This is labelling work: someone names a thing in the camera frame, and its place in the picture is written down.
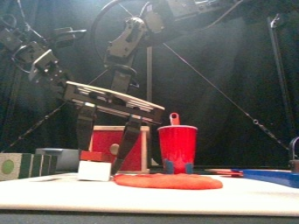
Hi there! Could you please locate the grey plastic box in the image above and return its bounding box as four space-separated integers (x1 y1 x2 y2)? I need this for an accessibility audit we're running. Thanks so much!
35 147 82 173

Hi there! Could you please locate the thin metal pole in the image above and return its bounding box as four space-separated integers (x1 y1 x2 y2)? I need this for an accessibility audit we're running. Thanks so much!
146 45 155 103

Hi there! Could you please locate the dark metal handle object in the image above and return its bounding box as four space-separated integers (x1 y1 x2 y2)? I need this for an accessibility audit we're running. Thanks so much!
288 136 299 174

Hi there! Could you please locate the black looped cable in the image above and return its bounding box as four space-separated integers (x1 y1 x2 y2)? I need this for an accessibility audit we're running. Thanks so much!
90 0 157 68

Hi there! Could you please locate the salmon sushi toy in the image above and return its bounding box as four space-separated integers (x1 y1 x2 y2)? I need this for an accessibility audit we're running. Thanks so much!
77 150 118 182

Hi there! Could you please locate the metal frame post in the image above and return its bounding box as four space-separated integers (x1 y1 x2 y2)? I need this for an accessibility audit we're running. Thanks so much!
266 13 296 140

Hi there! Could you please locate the red utensil handle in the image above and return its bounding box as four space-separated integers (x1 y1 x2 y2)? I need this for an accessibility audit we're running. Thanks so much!
169 112 183 127

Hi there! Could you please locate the flat orange salmon slice toy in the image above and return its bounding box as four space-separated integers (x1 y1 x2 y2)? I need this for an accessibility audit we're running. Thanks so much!
113 172 225 191

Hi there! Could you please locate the blue tray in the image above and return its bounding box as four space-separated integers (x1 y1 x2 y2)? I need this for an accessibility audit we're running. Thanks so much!
230 168 299 189

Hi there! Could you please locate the diagonal tension cable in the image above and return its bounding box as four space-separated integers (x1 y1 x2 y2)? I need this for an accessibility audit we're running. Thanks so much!
163 43 293 152

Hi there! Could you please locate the green and white block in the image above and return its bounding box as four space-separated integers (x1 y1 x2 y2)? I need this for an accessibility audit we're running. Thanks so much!
0 152 61 182

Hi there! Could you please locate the white plate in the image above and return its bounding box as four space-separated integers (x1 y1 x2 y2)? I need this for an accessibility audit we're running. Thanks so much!
0 172 299 218

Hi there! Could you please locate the red wooden box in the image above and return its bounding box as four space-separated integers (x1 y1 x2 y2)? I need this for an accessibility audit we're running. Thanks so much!
89 125 153 173

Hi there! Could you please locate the flat red toy piece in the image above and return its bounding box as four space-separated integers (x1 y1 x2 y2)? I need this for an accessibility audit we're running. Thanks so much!
205 168 246 178

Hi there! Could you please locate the red plastic cup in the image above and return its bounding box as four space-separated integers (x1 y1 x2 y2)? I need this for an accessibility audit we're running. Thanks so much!
157 124 200 175

